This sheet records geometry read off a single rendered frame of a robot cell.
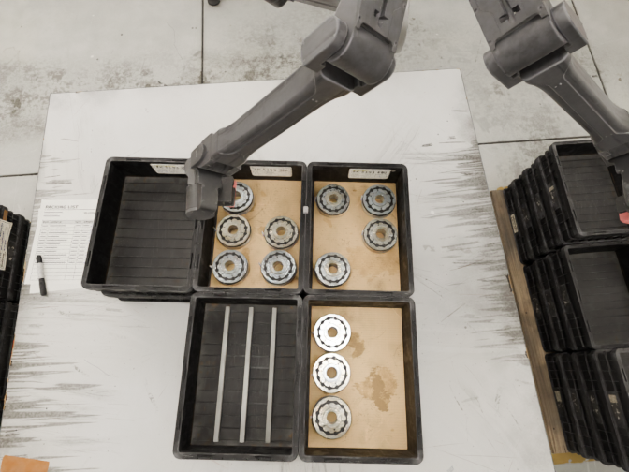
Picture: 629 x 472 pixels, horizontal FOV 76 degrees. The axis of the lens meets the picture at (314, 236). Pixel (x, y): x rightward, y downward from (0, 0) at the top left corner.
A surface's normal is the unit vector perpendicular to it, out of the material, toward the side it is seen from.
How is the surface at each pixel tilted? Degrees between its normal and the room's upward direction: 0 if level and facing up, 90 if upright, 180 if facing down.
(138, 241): 0
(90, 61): 0
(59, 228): 0
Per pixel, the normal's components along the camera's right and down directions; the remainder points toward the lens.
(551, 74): 0.02, 0.93
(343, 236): 0.01, -0.31
